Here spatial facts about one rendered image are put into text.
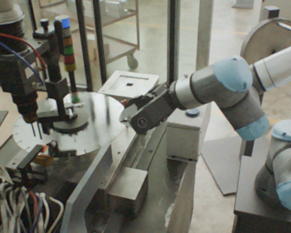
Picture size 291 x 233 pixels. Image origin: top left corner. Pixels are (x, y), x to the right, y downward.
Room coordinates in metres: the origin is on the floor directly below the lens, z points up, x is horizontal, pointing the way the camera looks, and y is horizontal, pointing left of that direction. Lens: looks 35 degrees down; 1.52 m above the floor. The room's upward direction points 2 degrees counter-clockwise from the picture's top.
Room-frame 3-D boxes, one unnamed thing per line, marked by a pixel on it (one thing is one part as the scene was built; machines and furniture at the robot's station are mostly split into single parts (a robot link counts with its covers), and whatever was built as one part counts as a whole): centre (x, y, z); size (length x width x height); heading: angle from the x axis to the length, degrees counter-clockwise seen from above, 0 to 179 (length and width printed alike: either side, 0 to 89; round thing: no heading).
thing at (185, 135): (1.00, -0.16, 0.82); 0.28 x 0.11 x 0.15; 161
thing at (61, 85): (0.76, 0.22, 1.17); 0.06 x 0.05 x 0.20; 152
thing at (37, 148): (0.65, 0.28, 0.95); 0.10 x 0.03 x 0.07; 161
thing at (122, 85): (1.13, 0.05, 0.82); 0.18 x 0.18 x 0.15; 71
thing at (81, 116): (0.83, 0.22, 0.96); 0.11 x 0.11 x 0.03
